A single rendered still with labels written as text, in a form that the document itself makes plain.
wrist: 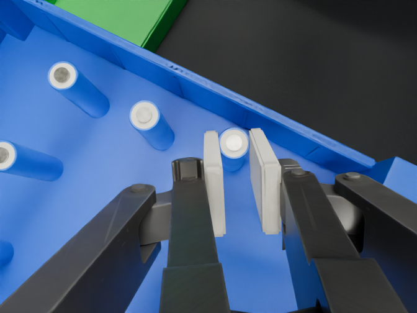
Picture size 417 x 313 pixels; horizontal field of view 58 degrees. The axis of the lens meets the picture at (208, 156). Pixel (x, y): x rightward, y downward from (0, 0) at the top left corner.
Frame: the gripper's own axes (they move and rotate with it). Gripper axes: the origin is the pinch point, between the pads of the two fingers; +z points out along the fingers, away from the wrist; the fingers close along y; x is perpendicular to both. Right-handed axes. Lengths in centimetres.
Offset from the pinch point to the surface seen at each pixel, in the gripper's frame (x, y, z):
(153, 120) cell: 2.2, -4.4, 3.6
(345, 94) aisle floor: -2.4, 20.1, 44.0
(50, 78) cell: 4.8, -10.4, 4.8
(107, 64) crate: 5.2, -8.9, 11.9
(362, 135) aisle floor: -8.6, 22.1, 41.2
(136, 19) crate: 11, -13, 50
